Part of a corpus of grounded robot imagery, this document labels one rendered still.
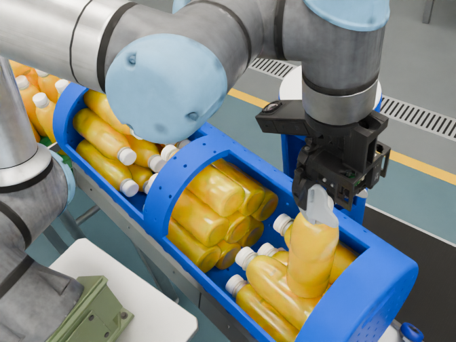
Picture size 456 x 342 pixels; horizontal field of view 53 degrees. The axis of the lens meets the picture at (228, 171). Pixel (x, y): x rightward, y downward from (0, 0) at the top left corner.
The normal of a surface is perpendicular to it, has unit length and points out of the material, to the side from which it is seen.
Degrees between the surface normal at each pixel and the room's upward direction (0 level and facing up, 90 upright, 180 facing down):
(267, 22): 63
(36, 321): 28
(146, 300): 0
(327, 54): 92
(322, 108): 89
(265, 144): 0
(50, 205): 89
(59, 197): 89
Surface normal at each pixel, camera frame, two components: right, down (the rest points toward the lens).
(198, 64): 0.70, -0.30
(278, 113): -0.46, -0.79
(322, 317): -0.51, -0.21
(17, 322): 0.04, -0.15
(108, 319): 0.83, 0.35
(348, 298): -0.32, -0.47
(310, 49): -0.30, 0.85
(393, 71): -0.14, -0.64
